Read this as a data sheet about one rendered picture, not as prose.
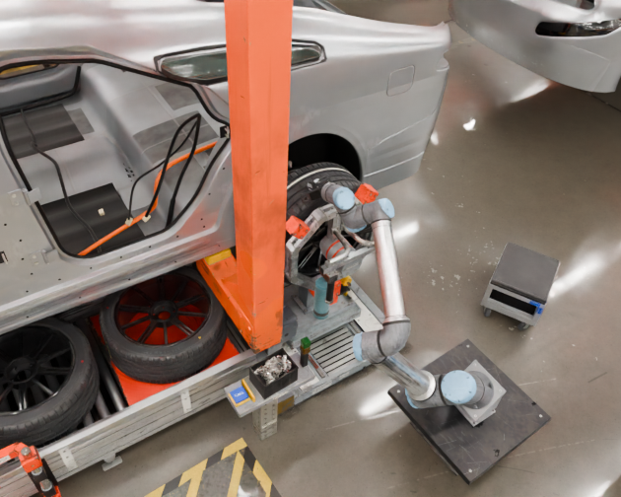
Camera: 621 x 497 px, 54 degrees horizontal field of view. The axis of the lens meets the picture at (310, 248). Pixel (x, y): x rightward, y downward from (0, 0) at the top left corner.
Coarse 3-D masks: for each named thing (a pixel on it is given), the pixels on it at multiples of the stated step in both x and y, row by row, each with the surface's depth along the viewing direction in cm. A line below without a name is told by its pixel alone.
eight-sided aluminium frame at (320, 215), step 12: (360, 204) 301; (312, 216) 293; (324, 216) 292; (312, 228) 293; (300, 240) 294; (372, 240) 328; (288, 252) 299; (288, 264) 308; (288, 276) 310; (300, 276) 320; (312, 288) 326
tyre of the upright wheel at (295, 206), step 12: (312, 168) 307; (324, 168) 309; (336, 168) 313; (288, 180) 303; (300, 180) 301; (336, 180) 303; (348, 180) 306; (288, 192) 300; (300, 192) 297; (288, 204) 297; (300, 204) 294; (312, 204) 295; (288, 216) 294; (300, 216) 295; (288, 240) 302; (312, 276) 335
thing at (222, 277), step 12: (204, 264) 327; (216, 264) 325; (228, 264) 326; (204, 276) 336; (216, 276) 320; (228, 276) 320; (216, 288) 323; (228, 288) 312; (228, 300) 312; (228, 312) 320
